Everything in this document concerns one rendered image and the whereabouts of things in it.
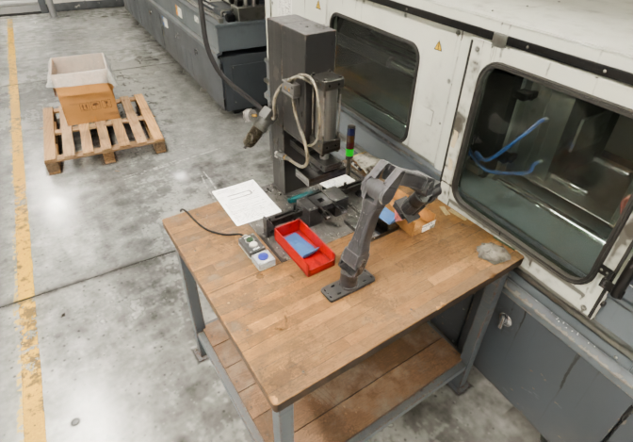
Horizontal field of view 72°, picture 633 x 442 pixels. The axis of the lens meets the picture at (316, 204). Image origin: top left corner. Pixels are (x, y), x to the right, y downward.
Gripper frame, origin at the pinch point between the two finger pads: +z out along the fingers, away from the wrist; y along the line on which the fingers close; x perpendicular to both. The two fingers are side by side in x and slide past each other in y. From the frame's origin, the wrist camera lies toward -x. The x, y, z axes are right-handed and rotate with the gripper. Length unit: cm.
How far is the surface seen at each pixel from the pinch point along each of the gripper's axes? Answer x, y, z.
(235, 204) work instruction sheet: 44, 44, 34
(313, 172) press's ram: 23.0, 30.8, -0.9
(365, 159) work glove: -29, 41, 29
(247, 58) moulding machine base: -103, 260, 186
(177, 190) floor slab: 22, 140, 191
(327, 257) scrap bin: 31.5, -0.2, 8.7
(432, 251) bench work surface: -5.6, -17.8, -1.0
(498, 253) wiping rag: -24.4, -31.3, -10.7
